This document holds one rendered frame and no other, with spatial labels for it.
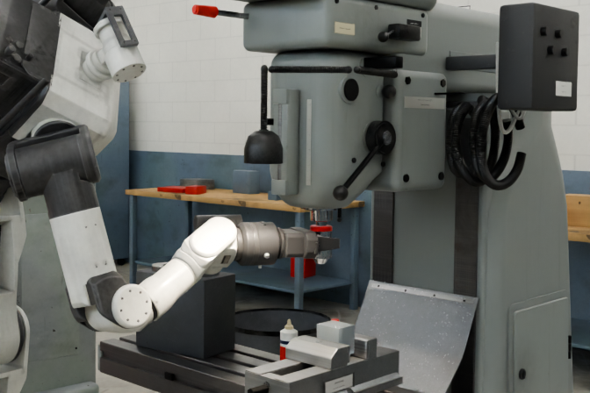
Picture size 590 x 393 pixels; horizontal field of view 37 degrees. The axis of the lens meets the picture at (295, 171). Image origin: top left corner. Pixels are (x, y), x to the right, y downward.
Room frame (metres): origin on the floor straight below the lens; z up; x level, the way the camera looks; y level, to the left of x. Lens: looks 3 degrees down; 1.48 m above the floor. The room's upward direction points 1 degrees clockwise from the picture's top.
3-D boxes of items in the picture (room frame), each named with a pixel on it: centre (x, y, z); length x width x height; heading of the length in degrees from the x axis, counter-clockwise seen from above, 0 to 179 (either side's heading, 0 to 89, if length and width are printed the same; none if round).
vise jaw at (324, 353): (1.76, -0.05, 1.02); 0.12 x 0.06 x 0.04; 47
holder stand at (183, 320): (2.14, 0.27, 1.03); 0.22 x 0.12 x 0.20; 56
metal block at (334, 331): (1.80, -0.09, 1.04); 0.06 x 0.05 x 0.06; 47
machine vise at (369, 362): (1.78, -0.07, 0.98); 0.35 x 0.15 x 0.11; 137
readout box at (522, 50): (1.82, -0.51, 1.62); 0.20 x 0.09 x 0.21; 137
